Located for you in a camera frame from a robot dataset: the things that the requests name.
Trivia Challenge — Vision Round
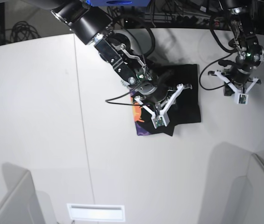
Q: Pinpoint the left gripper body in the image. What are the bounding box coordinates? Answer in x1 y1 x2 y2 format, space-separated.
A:
225 63 254 86

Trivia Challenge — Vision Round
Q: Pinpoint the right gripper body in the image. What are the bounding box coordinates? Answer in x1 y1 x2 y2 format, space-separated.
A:
135 78 178 110

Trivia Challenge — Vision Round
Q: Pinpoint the black T-shirt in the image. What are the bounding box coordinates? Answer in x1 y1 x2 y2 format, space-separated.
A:
133 64 201 136

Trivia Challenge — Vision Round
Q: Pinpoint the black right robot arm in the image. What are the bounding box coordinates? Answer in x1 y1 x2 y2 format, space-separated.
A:
29 0 180 110

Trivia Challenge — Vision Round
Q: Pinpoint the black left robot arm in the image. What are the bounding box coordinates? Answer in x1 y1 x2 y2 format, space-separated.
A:
199 0 264 96

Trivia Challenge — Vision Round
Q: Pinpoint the blue box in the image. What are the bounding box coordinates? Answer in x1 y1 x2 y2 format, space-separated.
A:
86 0 150 7

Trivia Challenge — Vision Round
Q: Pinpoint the white bin right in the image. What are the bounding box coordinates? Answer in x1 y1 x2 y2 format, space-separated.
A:
222 154 264 224

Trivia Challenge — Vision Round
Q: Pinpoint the white bin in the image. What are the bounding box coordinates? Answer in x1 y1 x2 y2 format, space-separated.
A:
222 154 264 224
0 162 57 224

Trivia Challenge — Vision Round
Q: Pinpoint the white bin left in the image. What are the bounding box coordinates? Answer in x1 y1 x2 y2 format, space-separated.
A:
0 162 57 224

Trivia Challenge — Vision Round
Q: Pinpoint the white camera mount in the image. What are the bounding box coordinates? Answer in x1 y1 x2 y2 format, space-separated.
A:
134 84 193 129
208 70 262 105

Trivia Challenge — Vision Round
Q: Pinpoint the coiled black cable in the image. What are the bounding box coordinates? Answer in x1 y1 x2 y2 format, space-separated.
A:
10 21 41 43

